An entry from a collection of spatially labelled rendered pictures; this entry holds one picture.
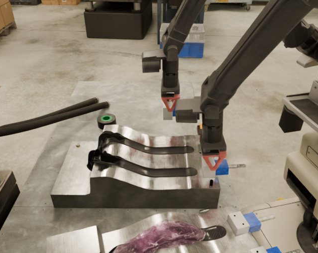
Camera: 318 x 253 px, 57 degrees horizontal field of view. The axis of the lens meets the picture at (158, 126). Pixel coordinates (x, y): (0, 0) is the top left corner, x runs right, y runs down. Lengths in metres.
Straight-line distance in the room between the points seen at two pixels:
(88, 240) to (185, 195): 0.31
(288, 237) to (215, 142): 0.90
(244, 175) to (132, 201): 1.46
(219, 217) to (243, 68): 0.42
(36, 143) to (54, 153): 1.49
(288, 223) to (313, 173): 0.57
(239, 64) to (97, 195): 0.55
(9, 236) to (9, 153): 1.73
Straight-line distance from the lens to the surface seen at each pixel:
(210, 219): 0.85
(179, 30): 0.94
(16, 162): 2.54
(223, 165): 0.90
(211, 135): 0.81
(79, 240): 0.76
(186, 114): 0.79
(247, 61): 0.62
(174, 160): 0.96
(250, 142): 2.59
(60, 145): 1.22
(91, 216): 0.94
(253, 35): 0.58
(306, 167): 1.18
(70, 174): 0.99
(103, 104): 1.38
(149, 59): 1.00
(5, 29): 5.64
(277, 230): 1.63
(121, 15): 4.83
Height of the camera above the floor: 1.52
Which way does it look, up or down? 35 degrees down
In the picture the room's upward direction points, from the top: straight up
